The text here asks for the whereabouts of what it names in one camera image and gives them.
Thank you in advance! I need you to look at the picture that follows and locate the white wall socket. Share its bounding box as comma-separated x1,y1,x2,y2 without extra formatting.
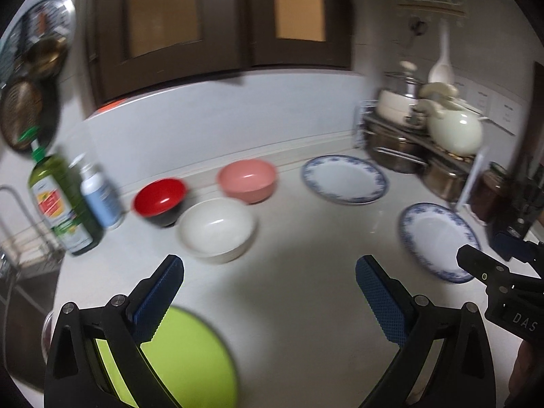
455,76,522,135

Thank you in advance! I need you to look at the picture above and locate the cream pot with steel lid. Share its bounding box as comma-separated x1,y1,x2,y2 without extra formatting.
375,61,426,130

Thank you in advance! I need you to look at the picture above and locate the dark wood cabinet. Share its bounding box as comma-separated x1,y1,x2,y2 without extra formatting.
79,0,353,106

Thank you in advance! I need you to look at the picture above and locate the lime green plate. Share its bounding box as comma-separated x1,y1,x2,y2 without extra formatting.
94,305,239,408

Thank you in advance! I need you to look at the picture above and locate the hanging round strainer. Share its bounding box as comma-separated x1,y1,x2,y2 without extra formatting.
1,76,60,154

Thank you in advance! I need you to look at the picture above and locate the large steel pan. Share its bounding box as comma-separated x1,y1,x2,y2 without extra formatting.
363,122,427,174

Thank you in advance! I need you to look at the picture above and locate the blue white pump bottle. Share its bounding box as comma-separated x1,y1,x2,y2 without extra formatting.
70,154,123,230

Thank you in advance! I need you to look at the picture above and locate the brass hanging ladle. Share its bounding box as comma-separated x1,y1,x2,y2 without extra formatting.
24,36,68,79

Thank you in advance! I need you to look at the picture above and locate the glass jar dark sauce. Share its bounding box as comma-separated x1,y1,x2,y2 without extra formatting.
469,161,510,224

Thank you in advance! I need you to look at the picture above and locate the white corner pot rack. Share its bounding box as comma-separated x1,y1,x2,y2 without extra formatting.
352,100,487,210

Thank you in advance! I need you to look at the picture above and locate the white ceramic bowl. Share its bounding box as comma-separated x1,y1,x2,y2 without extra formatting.
177,198,258,264

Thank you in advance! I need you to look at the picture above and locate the pink bowl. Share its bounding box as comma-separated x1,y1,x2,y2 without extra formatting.
216,158,277,204

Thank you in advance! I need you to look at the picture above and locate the red and black bowl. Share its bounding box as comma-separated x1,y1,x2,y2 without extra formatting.
132,178,188,227

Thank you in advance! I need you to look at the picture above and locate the white rice spoon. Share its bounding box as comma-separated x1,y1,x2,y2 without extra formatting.
428,19,455,85

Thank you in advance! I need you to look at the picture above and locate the small steel pot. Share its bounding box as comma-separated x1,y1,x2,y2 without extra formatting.
421,157,468,203

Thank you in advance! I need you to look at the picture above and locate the black knife block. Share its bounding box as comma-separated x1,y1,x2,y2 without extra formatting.
494,154,543,239

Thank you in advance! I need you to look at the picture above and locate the blue floral plate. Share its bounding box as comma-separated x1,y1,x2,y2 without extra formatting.
398,203,480,284
301,155,389,205

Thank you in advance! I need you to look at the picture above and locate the cream ceramic pot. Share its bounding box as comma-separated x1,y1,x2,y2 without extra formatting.
415,82,488,157

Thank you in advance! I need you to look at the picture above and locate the metal sink rack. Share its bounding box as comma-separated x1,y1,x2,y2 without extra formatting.
1,184,65,268

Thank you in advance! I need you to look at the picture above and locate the person's right hand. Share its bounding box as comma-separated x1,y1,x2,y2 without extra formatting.
508,340,543,399

